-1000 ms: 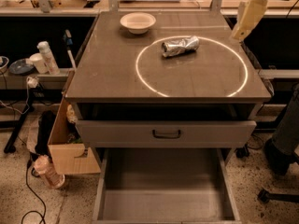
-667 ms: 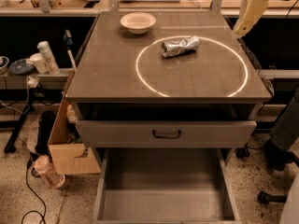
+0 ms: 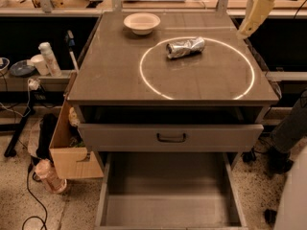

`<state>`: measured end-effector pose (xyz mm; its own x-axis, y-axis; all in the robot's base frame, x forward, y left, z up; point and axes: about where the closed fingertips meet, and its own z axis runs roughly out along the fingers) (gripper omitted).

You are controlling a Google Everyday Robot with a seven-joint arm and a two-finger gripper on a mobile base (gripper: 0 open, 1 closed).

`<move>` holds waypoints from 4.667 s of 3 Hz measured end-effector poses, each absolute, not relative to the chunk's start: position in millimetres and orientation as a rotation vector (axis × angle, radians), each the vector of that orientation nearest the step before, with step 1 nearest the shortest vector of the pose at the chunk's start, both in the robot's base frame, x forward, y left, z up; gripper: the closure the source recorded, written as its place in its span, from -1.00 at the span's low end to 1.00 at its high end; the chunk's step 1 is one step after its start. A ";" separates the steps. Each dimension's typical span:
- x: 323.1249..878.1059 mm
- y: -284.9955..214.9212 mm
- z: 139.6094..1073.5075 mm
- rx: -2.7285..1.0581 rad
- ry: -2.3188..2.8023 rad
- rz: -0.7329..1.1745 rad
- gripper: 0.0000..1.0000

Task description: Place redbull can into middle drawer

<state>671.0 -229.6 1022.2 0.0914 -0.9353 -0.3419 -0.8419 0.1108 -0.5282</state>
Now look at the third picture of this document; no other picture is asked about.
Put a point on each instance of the black office chair base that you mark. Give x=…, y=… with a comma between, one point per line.
x=270, y=216

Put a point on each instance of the white spray bottle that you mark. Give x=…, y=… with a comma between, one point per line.
x=50, y=59

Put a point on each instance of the crushed silver redbull can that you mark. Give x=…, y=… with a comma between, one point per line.
x=186, y=47

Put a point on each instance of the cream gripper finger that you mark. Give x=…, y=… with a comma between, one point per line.
x=256, y=13

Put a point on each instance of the upper grey drawer with handle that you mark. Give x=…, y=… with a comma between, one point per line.
x=170, y=138

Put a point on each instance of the open middle grey drawer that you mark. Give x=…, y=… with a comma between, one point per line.
x=169, y=191

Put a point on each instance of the dark blue plate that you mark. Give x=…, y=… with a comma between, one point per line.
x=23, y=68

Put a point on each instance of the cardboard box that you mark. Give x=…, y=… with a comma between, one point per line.
x=72, y=159

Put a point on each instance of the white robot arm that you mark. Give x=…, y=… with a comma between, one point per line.
x=292, y=210

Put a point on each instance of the black desk leg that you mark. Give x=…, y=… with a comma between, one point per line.
x=17, y=128

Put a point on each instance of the grey drawer cabinet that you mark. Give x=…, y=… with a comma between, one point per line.
x=128, y=79

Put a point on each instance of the white paper cup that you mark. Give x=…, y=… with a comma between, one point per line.
x=40, y=65

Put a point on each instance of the white bowl at left edge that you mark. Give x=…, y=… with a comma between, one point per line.
x=4, y=65

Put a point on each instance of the pink plastic bottle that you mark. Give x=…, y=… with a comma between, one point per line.
x=49, y=177

